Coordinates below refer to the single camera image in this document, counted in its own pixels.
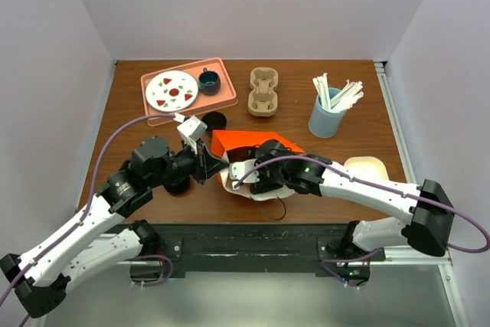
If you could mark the dark blue ceramic cup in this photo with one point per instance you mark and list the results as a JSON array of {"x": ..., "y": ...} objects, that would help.
[{"x": 209, "y": 82}]

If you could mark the orange paper bag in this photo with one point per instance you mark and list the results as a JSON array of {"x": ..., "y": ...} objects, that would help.
[{"x": 242, "y": 150}]

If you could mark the black cup lid on table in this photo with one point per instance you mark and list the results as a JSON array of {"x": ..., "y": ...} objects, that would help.
[{"x": 177, "y": 187}]

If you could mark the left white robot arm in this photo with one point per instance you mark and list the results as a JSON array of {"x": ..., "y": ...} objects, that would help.
[{"x": 42, "y": 277}]

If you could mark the light blue straw holder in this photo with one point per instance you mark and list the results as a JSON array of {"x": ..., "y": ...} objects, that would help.
[{"x": 324, "y": 123}]

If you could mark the white panda dish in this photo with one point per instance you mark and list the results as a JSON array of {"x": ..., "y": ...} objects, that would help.
[{"x": 367, "y": 166}]

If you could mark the white plate with strawberry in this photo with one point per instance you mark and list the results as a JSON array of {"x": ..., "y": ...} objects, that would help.
[{"x": 171, "y": 91}]

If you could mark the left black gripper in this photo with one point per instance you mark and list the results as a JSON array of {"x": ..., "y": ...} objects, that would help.
[{"x": 207, "y": 165}]

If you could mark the dark coffee cup left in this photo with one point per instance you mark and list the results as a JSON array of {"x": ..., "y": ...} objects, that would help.
[{"x": 214, "y": 120}]

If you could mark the pink plastic tray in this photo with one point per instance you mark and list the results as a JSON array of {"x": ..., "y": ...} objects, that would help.
[{"x": 226, "y": 96}]

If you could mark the white wrapped straws bundle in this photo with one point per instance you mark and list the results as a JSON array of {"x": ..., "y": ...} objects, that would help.
[{"x": 337, "y": 101}]

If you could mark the aluminium frame rail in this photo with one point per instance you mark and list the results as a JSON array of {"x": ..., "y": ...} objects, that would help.
[{"x": 389, "y": 102}]

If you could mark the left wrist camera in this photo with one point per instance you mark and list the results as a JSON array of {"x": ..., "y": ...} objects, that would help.
[{"x": 190, "y": 129}]

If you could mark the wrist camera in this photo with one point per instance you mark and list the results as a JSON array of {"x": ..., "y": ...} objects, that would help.
[
  {"x": 190, "y": 129},
  {"x": 243, "y": 172}
]

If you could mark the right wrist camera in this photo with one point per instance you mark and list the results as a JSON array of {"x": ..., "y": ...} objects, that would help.
[{"x": 243, "y": 172}]

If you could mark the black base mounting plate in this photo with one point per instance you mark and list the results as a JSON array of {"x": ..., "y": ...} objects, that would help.
[{"x": 254, "y": 248}]

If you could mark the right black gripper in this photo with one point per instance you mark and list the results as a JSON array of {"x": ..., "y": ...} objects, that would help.
[{"x": 263, "y": 185}]

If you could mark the cardboard cup carrier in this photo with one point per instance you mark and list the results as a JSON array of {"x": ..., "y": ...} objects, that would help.
[{"x": 263, "y": 99}]

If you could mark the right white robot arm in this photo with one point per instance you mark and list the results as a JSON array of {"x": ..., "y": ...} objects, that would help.
[{"x": 416, "y": 215}]

